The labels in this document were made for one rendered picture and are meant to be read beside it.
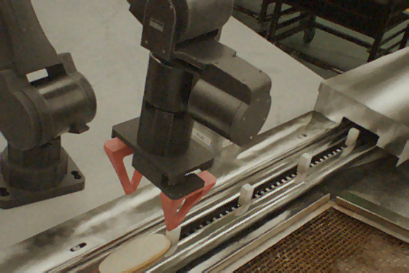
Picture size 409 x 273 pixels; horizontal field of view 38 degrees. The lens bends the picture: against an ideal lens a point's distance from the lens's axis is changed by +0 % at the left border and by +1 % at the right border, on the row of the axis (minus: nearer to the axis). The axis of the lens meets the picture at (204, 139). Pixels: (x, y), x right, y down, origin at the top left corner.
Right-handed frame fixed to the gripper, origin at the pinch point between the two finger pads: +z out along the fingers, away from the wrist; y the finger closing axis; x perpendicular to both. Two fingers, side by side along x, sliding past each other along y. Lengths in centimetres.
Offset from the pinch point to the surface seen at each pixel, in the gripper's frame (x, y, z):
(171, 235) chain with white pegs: 2.6, 1.7, 4.9
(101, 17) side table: 42, -64, 11
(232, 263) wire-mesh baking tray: 2.7, 11.0, 1.7
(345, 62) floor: 261, -106, 93
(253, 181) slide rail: 21.2, -0.5, 6.0
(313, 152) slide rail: 36.0, 0.0, 5.9
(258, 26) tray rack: 230, -152, 84
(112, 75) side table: 26.9, -40.4, 10.0
